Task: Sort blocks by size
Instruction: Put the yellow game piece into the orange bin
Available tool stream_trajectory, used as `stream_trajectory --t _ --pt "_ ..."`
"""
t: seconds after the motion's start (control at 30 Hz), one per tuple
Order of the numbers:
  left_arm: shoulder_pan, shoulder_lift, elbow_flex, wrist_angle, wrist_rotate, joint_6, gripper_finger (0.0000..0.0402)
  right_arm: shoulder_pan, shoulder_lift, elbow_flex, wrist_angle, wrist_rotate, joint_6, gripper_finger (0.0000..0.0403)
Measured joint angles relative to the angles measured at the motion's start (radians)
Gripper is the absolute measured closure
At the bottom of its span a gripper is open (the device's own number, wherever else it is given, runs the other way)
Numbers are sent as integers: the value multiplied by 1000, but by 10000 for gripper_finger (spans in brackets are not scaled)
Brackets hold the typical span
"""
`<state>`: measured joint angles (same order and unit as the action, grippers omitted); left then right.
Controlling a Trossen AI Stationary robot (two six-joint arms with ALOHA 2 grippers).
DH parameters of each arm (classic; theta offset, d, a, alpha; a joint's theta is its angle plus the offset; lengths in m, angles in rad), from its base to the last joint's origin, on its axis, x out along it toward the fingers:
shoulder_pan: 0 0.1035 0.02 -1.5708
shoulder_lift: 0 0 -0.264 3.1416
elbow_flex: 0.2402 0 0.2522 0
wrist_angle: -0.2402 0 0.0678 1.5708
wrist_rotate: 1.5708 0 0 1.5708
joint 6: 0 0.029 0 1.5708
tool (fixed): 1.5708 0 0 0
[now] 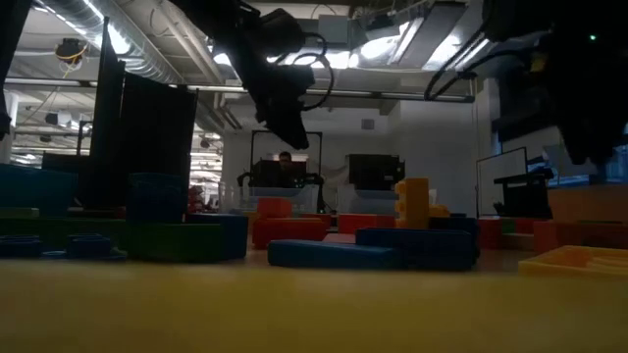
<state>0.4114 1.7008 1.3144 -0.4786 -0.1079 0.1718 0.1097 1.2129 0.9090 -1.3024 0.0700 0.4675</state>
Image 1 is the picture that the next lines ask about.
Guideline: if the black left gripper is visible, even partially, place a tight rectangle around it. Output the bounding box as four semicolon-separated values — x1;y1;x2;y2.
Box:
230;7;318;151

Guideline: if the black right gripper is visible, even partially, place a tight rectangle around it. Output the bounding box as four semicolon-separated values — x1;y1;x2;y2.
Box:
483;0;628;167

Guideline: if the small crimson lego brick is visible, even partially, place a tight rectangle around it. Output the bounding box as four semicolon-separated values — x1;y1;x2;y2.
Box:
257;197;294;221

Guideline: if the red wooden block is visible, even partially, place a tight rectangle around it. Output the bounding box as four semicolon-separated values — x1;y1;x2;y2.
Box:
534;220;628;255

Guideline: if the long magenta lego brick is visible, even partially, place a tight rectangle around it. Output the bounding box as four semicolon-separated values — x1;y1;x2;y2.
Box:
252;218;329;251

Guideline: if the salmon wooden block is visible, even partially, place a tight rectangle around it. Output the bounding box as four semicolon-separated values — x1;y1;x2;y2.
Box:
337;214;396;235

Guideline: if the long pink wooden block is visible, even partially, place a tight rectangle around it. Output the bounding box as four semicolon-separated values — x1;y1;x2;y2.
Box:
322;233;358;246

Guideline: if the long orange lego brick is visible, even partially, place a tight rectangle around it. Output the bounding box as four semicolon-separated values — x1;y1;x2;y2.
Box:
518;244;628;281

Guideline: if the tan wooden block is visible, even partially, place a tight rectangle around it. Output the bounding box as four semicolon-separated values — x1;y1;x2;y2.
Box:
499;233;536;251

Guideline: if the long blue wooden block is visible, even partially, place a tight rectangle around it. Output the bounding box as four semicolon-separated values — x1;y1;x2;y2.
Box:
268;239;401;270

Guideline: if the red arch block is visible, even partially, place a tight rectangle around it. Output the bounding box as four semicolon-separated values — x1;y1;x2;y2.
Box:
478;218;504;251

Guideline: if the yellow lego brick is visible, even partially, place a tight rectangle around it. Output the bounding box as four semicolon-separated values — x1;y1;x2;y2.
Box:
394;177;432;230

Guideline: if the long green lego brick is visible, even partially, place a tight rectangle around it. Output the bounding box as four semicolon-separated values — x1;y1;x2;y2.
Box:
0;218;128;249
125;223;228;261

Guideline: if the long blue lego brick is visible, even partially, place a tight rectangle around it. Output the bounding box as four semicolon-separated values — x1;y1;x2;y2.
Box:
356;227;480;273

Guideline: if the black monitor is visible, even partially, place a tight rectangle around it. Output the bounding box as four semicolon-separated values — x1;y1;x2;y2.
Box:
251;159;308;190

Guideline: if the orange plastic bin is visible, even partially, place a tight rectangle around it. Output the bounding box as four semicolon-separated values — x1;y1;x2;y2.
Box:
548;184;628;223

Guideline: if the ceiling light panel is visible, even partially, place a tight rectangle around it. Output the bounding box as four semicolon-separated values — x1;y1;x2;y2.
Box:
211;46;246;68
293;48;352;71

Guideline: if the black desk equipment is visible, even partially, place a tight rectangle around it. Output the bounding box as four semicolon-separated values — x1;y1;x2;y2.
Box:
493;169;558;220

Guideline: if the black equipment box on stand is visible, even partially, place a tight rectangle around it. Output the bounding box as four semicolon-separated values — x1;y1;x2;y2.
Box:
345;154;406;216

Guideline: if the white board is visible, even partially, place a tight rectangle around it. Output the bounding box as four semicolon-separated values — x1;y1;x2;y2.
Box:
475;146;529;187

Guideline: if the grey horizontal pipe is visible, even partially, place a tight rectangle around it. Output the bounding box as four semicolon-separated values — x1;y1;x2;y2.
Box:
169;83;476;105

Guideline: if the grey vent box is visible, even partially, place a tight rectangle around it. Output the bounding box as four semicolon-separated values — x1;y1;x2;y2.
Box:
317;14;351;47

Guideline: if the red background object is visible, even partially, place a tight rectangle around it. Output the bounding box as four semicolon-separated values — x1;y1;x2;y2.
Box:
188;185;215;215

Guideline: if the yellow wooden block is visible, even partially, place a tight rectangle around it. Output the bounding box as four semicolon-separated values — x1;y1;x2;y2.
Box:
0;254;628;353

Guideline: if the black yellow ceiling reel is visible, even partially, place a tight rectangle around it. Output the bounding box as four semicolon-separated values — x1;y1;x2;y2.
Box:
54;37;90;66

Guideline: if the teal plastic bin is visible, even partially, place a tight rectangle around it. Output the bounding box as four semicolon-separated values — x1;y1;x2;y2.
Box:
0;164;79;217

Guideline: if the black gantry frame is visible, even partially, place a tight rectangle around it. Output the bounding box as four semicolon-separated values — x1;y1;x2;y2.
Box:
248;129;324;190

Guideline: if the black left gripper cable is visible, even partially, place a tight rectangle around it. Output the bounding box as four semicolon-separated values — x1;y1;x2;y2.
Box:
292;31;336;112

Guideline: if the silver corrugated duct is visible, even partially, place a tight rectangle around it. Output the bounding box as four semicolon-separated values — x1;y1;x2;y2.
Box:
33;0;187;84

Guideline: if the large grey air duct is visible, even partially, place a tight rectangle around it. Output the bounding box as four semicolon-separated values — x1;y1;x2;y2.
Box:
421;0;492;75

